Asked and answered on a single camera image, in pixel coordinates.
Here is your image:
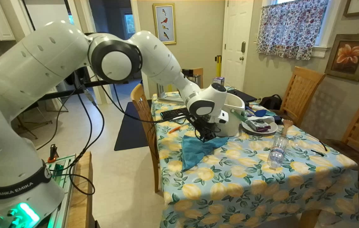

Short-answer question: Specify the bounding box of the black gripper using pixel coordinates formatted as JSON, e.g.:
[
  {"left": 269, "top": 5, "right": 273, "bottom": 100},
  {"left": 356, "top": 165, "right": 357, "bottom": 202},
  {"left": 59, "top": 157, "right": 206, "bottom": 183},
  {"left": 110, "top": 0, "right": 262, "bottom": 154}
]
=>
[{"left": 189, "top": 115, "right": 220, "bottom": 139}]

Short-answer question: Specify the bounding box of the blue towel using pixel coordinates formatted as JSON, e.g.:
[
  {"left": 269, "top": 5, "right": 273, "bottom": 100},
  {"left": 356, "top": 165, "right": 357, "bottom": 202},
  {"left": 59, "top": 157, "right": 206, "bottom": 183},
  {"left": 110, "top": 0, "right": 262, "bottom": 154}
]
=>
[{"left": 180, "top": 135, "right": 228, "bottom": 170}]

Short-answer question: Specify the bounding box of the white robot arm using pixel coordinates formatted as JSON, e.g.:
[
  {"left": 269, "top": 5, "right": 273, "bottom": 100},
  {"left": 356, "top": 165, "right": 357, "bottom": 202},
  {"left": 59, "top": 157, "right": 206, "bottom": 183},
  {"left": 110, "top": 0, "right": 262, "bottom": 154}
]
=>
[{"left": 0, "top": 20, "right": 228, "bottom": 228}]

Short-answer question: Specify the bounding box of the white bucket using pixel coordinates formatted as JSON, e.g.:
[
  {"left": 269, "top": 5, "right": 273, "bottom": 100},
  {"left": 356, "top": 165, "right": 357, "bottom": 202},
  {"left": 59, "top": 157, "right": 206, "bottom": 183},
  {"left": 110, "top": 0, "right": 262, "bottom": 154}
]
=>
[{"left": 216, "top": 93, "right": 245, "bottom": 136}]

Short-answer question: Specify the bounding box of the black rectangular box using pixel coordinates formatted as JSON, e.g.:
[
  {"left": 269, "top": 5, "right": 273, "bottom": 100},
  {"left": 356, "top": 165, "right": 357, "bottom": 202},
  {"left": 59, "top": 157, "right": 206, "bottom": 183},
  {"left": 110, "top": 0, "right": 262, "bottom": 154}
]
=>
[{"left": 160, "top": 107, "right": 187, "bottom": 120}]

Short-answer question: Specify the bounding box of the white plate with items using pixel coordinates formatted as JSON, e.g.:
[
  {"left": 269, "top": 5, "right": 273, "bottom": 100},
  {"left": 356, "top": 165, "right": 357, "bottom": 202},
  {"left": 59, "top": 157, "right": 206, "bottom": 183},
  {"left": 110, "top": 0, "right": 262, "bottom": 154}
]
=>
[{"left": 240, "top": 113, "right": 278, "bottom": 135}]

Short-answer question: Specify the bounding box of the black bag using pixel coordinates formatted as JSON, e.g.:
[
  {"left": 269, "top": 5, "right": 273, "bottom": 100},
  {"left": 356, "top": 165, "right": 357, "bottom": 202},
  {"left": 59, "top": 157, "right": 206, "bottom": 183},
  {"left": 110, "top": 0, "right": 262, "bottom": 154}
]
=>
[{"left": 260, "top": 93, "right": 281, "bottom": 110}]

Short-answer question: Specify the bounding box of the dark blue floor mat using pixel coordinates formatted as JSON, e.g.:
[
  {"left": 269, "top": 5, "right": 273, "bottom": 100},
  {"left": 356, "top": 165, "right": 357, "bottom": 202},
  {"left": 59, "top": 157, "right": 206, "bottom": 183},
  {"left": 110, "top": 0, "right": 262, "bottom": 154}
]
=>
[{"left": 113, "top": 101, "right": 147, "bottom": 150}]

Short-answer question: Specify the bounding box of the wooden chair near door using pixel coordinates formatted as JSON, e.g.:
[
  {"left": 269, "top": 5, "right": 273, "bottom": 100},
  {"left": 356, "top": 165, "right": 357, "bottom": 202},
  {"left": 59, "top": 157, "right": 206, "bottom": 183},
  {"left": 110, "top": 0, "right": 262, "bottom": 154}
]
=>
[{"left": 130, "top": 83, "right": 159, "bottom": 192}]

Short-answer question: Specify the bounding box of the clear plastic water bottle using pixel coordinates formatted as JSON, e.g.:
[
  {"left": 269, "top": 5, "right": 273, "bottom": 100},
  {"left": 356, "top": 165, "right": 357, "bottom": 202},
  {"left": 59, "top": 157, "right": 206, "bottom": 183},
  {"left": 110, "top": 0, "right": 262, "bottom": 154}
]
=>
[{"left": 268, "top": 119, "right": 293, "bottom": 168}]

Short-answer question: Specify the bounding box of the lemon print tablecloth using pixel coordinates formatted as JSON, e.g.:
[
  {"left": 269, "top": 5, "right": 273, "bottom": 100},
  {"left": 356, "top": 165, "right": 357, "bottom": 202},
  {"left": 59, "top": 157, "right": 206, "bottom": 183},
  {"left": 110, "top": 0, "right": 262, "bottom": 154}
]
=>
[{"left": 150, "top": 87, "right": 359, "bottom": 228}]

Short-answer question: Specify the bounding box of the wooden chair by window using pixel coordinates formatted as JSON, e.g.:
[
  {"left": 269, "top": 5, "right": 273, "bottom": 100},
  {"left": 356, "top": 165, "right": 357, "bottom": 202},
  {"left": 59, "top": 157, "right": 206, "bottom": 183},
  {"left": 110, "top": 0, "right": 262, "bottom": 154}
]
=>
[{"left": 280, "top": 65, "right": 324, "bottom": 125}]

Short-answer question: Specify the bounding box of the white door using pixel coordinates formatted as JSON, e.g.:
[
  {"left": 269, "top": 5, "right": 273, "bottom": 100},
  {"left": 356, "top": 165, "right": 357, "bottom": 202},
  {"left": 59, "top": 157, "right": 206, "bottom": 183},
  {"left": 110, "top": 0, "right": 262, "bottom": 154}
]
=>
[{"left": 222, "top": 0, "right": 254, "bottom": 89}]

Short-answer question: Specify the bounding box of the bird framed picture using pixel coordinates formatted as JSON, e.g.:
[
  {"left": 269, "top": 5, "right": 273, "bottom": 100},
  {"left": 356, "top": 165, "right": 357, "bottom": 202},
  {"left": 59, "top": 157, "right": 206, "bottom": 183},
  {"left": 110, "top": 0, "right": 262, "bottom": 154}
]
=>
[{"left": 153, "top": 3, "right": 177, "bottom": 45}]

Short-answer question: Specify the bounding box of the floral window curtain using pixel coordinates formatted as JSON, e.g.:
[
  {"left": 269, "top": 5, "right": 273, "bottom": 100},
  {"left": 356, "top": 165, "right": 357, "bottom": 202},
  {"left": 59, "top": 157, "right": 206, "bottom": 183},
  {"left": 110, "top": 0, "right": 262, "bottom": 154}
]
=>
[{"left": 257, "top": 0, "right": 328, "bottom": 60}]

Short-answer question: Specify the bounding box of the flower framed picture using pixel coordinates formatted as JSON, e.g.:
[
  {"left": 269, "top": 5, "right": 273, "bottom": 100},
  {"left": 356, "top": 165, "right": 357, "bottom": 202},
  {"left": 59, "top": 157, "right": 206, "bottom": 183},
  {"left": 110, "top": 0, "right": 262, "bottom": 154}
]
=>
[{"left": 326, "top": 34, "right": 359, "bottom": 82}]

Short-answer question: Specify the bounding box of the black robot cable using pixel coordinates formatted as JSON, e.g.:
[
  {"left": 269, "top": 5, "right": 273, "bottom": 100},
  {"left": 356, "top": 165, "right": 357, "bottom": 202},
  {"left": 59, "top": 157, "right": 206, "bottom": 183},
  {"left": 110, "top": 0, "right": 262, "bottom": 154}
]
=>
[{"left": 35, "top": 79, "right": 189, "bottom": 197}]

